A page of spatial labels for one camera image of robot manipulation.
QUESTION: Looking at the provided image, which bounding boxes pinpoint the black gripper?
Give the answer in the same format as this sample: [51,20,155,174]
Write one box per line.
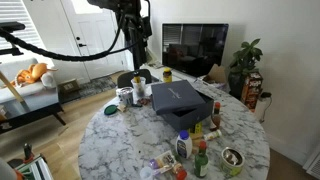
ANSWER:
[114,6,153,43]

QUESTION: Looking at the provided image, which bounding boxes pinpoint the navy blue cardboard box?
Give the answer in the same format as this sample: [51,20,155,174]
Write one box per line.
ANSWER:
[162,89,215,133]

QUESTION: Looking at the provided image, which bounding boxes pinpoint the brown jar yellow lid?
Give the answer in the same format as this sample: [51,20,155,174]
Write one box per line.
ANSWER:
[162,67,173,84]

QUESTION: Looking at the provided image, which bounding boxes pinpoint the round green lid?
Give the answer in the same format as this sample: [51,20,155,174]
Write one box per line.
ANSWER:
[103,104,119,117]

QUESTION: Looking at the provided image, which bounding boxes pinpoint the small closed cardboard box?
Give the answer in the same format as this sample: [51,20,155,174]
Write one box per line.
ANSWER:
[58,78,81,94]

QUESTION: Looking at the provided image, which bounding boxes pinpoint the open brown cardboard box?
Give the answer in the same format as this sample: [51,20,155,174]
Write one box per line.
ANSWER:
[201,63,228,85]

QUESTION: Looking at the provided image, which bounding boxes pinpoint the orange Jenga game box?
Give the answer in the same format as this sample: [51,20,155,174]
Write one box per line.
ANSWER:
[240,71,264,113]

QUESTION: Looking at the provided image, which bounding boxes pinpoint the green and white box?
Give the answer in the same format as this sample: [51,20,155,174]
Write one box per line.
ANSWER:
[14,154,54,180]

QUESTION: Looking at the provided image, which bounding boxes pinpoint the white door with window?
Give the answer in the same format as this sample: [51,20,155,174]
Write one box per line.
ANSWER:
[59,0,129,81]

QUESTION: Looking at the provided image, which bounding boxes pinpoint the white television stand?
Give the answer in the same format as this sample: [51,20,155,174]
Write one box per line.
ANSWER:
[139,61,231,93]

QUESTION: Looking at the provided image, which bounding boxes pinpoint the yellow mustard bottle black cap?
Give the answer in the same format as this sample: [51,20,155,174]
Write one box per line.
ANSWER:
[133,70,142,85]

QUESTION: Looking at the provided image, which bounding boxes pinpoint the dark grey chair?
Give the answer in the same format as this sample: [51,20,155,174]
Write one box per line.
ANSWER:
[116,68,153,89]

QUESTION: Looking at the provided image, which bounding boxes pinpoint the black flat screen television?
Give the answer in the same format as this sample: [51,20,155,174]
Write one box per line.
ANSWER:
[161,23,230,78]

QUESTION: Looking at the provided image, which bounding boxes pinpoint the dark patterned door rug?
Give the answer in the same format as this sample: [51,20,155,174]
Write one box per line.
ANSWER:
[58,75,118,104]

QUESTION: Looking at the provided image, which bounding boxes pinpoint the stainless steel tumbler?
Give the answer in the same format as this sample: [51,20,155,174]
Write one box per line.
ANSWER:
[115,86,135,108]

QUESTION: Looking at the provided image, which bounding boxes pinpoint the brown snack piece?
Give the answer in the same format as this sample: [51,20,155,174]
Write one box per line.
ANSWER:
[138,97,153,106]

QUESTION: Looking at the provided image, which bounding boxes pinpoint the white cushion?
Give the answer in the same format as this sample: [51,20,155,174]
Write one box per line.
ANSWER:
[39,70,58,90]

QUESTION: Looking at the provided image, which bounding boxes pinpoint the orange plush toy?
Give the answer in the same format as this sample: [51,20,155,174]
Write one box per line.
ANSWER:
[9,62,58,88]

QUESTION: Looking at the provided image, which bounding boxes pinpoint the white window blinds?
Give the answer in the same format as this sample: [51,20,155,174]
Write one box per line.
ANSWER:
[0,0,46,51]

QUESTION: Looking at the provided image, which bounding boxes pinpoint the green potted plant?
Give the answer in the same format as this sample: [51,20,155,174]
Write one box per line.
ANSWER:
[228,38,264,99]

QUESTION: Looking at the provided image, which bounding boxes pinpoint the yellow packet black print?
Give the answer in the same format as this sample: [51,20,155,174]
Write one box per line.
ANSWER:
[189,121,204,135]

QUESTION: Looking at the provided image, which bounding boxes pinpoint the hot sauce bottle red cap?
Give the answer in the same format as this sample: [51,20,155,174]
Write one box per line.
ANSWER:
[209,101,222,132]

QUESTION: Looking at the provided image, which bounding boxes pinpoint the stacked wooden blocks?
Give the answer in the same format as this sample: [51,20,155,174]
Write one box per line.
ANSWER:
[189,132,205,155]

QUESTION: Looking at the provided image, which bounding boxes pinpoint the white bottle blue cap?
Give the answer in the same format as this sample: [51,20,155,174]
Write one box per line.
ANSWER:
[175,129,194,160]

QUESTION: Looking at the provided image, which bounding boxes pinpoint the grey sofa dark base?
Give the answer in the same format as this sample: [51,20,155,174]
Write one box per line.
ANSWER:
[0,57,67,134]

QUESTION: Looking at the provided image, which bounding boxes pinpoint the tiny white bottle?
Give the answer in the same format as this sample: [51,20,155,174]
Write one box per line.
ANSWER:
[203,129,223,142]

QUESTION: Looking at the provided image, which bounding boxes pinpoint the light wooden stick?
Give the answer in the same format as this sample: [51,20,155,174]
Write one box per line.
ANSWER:
[0,71,26,104]

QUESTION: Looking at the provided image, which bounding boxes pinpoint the clear snack packet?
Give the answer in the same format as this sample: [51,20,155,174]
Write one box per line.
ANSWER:
[153,149,178,169]

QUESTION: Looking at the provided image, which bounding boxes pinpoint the small purple object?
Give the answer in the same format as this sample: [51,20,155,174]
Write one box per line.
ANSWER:
[148,158,160,170]

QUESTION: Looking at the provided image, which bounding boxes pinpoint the small clear plastic cup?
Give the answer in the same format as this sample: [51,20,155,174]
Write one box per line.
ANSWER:
[139,165,155,180]

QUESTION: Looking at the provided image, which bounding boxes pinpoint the black power adapter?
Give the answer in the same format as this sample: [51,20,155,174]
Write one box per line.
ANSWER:
[259,91,273,100]

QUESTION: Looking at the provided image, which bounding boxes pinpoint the green glass bottle red cap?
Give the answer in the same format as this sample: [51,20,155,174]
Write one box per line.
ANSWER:
[193,140,210,179]

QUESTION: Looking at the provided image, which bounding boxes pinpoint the small red object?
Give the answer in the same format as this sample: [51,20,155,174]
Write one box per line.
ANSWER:
[173,163,188,180]

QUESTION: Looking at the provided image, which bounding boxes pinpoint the red and black tool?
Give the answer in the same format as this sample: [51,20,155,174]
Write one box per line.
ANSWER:
[21,143,36,164]

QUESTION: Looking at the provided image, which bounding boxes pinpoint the open tin can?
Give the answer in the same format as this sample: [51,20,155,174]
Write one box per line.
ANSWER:
[220,146,246,178]

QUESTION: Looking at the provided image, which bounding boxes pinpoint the grey rounded object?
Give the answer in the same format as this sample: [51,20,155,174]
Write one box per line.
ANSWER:
[0,158,18,180]

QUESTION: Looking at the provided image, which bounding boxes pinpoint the white louvered floor vent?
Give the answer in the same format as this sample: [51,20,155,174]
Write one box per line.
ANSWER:
[302,144,320,180]

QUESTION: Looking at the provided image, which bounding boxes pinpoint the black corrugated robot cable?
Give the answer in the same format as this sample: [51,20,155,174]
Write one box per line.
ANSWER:
[0,28,148,63]

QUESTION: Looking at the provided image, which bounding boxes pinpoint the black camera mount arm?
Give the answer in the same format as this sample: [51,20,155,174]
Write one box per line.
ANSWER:
[0,21,27,57]

